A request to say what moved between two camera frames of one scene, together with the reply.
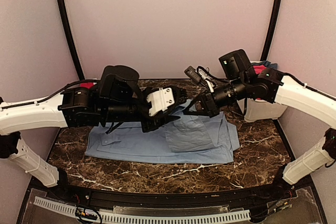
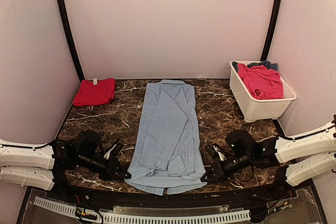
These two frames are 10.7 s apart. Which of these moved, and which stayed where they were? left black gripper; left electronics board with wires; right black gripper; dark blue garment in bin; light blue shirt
Moved: right black gripper; light blue shirt; left black gripper
Stayed: dark blue garment in bin; left electronics board with wires
